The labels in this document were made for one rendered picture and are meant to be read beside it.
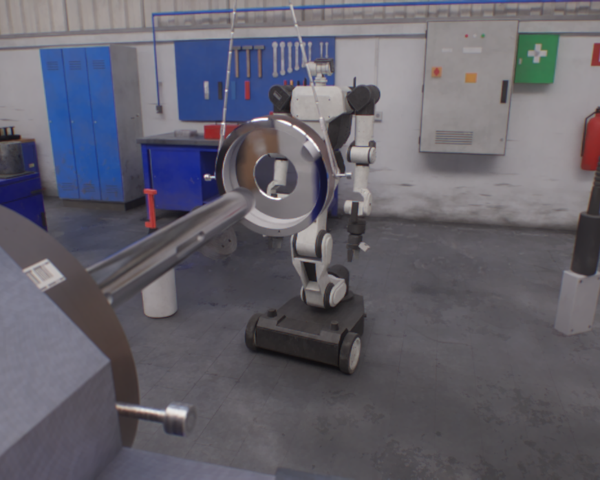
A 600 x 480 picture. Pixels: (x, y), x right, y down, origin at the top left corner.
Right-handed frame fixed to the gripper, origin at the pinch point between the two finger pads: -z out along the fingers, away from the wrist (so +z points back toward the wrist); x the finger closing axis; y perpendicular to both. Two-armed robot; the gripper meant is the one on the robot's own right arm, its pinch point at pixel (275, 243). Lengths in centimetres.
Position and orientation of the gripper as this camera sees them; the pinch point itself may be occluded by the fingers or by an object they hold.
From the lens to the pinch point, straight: 266.5
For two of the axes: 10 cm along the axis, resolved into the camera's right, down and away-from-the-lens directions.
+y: 9.1, 1.2, -4.1
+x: -4.2, 0.7, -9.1
